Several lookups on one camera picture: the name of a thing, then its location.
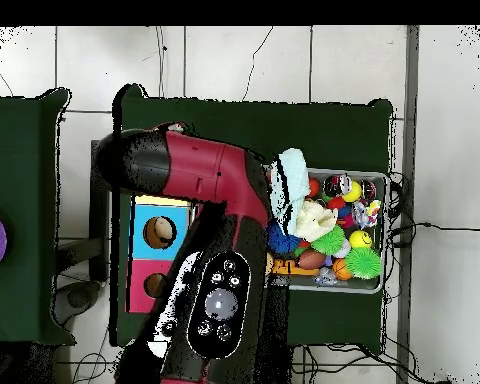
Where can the brown toy football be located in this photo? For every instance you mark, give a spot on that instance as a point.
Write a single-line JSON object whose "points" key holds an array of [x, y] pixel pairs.
{"points": [[311, 260]]}

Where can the dark green tablecloth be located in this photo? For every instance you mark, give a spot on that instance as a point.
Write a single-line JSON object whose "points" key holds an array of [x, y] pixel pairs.
{"points": [[28, 180], [304, 128]]}

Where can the yellow smiley ball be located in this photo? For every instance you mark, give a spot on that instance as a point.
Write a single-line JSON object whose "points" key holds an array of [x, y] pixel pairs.
{"points": [[360, 240]]}

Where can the green spiky rubber ball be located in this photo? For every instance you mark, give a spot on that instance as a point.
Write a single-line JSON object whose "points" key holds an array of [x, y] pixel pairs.
{"points": [[328, 242], [362, 263]]}

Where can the mint green waffle cloth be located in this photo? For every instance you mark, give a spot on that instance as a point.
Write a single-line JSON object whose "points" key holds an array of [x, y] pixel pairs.
{"points": [[294, 176]]}

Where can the cream waffle cloth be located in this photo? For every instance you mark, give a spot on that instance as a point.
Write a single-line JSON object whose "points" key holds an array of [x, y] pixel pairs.
{"points": [[318, 220]]}

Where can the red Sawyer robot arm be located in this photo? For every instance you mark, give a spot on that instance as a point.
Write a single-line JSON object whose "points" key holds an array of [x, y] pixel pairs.
{"points": [[200, 168]]}

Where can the wooden box with three holes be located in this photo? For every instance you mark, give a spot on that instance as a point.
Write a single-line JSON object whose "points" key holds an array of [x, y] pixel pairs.
{"points": [[144, 250]]}

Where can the tan round object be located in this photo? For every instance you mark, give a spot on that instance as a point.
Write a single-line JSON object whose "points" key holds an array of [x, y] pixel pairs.
{"points": [[162, 228]]}

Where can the blue spiky rubber ball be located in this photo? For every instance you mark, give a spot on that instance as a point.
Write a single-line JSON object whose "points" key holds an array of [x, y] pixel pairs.
{"points": [[282, 241]]}

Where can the small orange basketball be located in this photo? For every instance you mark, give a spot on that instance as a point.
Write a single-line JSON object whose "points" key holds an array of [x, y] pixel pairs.
{"points": [[341, 270]]}

